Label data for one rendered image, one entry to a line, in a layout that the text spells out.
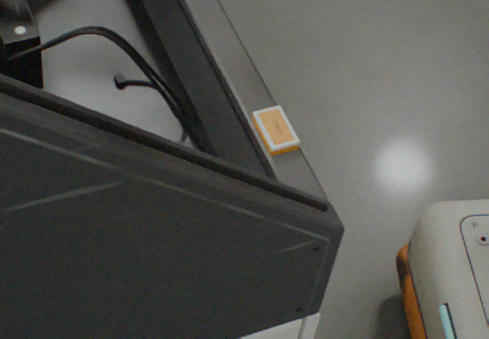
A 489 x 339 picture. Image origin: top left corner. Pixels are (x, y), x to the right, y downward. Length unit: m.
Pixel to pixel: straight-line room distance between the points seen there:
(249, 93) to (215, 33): 0.09
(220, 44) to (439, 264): 0.84
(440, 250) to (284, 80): 0.71
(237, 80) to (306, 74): 1.34
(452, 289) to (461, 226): 0.13
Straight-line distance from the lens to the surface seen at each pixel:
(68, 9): 1.33
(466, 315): 1.79
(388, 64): 2.49
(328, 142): 2.30
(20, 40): 1.08
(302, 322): 1.13
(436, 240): 1.87
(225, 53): 1.12
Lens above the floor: 1.75
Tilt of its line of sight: 52 degrees down
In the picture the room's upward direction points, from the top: 9 degrees clockwise
